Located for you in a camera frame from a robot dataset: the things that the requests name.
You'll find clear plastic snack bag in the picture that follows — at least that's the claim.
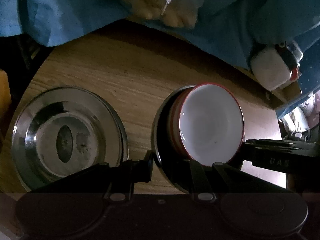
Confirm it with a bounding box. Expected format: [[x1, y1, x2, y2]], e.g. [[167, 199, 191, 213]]
[[120, 0, 203, 28]]

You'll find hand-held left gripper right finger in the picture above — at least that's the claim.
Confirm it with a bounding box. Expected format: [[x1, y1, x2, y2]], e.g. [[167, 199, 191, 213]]
[[189, 160, 303, 202]]

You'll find white bowl red rim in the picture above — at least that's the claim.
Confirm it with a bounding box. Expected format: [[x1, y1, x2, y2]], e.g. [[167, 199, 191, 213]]
[[169, 87, 198, 159], [178, 82, 245, 167]]

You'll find wooden slat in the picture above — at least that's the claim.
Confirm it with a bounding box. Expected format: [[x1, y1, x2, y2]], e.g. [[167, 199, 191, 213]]
[[0, 70, 12, 140]]

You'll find blue hanging cloth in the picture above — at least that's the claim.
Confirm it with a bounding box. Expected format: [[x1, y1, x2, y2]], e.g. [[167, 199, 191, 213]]
[[0, 0, 320, 70]]

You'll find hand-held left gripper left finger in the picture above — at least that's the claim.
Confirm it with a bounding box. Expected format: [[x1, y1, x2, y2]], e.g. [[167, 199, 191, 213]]
[[32, 150, 153, 203]]

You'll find stainless steel plate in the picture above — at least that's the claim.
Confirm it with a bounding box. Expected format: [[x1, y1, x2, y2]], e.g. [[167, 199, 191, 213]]
[[11, 86, 130, 192]]

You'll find white jug blue lid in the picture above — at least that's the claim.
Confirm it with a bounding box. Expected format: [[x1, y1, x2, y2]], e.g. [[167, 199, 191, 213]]
[[250, 41, 304, 92]]

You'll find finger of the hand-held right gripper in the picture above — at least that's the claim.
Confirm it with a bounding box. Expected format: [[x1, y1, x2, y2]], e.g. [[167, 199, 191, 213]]
[[241, 139, 312, 153]]

